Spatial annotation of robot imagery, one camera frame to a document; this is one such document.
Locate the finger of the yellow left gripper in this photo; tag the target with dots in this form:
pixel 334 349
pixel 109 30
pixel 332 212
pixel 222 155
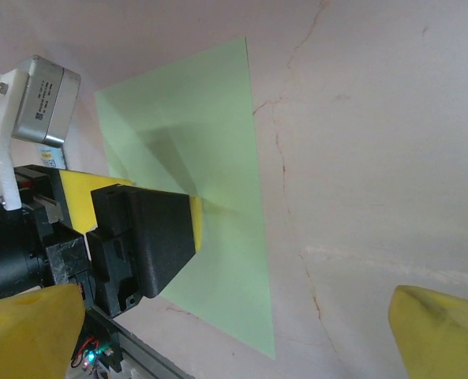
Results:
pixel 158 237
pixel 76 197

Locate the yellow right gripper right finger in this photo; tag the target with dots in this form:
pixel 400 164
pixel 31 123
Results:
pixel 446 335

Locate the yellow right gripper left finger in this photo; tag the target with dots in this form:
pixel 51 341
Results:
pixel 20 335

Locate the green paper sheet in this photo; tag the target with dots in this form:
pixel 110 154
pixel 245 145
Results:
pixel 225 138

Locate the blue wet wipes packet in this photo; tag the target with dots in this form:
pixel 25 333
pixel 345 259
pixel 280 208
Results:
pixel 52 158

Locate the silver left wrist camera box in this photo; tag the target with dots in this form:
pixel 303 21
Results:
pixel 40 102

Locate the aluminium front rail frame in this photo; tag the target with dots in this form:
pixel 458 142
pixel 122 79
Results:
pixel 147 355

